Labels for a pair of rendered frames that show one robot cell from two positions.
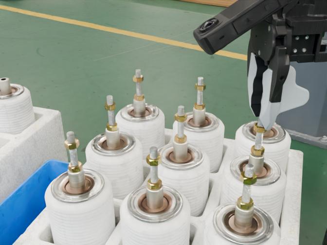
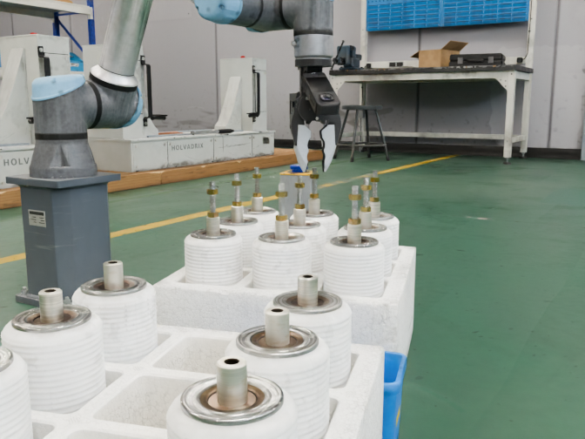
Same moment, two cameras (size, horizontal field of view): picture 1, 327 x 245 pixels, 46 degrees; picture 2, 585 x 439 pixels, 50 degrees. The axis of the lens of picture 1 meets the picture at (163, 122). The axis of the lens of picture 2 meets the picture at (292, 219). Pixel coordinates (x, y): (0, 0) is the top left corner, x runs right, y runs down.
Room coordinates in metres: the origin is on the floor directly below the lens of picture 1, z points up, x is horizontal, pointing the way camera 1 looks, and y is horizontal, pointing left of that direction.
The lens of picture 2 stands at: (0.61, 1.07, 0.46)
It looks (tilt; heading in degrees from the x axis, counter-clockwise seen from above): 10 degrees down; 265
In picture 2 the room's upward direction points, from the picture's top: straight up
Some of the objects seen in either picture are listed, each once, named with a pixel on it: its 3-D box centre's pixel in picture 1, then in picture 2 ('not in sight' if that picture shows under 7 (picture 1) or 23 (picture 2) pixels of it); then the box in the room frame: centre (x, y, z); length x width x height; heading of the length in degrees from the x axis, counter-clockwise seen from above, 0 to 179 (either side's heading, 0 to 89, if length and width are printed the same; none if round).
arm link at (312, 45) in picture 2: not in sight; (312, 49); (0.48, -0.15, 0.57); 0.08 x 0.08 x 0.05
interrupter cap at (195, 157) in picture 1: (180, 156); (299, 225); (0.51, -0.03, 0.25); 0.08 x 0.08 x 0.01
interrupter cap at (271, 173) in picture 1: (255, 169); (314, 213); (0.47, -0.14, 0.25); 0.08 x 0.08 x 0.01
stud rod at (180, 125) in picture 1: (180, 128); (299, 196); (0.51, -0.03, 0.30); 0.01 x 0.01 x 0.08
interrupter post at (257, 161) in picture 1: (255, 163); (314, 207); (0.47, -0.14, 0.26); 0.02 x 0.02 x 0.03
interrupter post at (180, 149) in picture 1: (180, 149); (299, 217); (0.51, -0.03, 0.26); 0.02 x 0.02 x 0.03
